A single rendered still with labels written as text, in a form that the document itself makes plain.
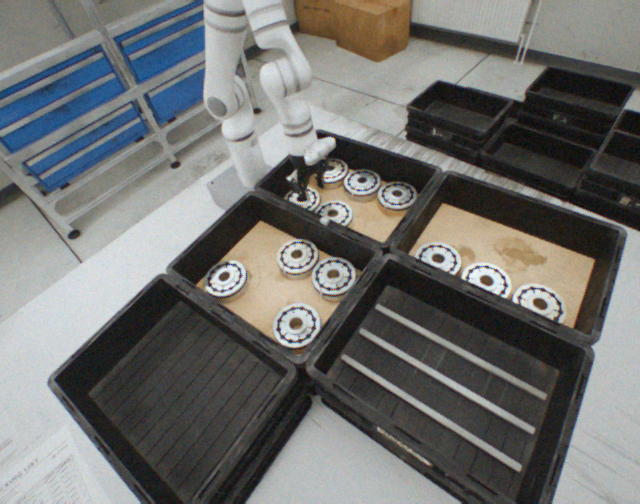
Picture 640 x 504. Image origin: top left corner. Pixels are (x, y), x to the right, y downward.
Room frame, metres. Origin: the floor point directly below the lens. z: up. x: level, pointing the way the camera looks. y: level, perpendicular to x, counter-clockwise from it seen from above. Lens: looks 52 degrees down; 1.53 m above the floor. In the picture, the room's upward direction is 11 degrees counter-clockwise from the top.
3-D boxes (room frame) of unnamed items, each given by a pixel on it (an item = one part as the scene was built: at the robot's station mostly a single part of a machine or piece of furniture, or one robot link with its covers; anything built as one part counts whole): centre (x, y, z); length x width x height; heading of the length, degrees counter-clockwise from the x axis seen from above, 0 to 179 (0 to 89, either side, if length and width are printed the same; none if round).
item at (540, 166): (1.12, -1.03, 0.31); 0.40 x 0.30 x 0.34; 39
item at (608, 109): (1.37, -1.34, 0.37); 0.40 x 0.30 x 0.45; 39
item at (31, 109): (1.99, 1.24, 0.60); 0.72 x 0.03 x 0.56; 129
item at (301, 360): (0.46, 0.11, 0.92); 0.40 x 0.30 x 0.02; 45
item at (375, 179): (0.73, -0.16, 0.86); 0.10 x 0.10 x 0.01
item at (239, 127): (0.92, 0.16, 1.04); 0.09 x 0.09 x 0.17; 65
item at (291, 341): (0.34, 0.08, 0.86); 0.10 x 0.10 x 0.01
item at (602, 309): (0.40, -0.39, 0.92); 0.40 x 0.30 x 0.02; 45
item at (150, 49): (2.50, 0.62, 0.60); 0.72 x 0.03 x 0.56; 129
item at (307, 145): (0.70, -0.02, 1.05); 0.11 x 0.09 x 0.06; 39
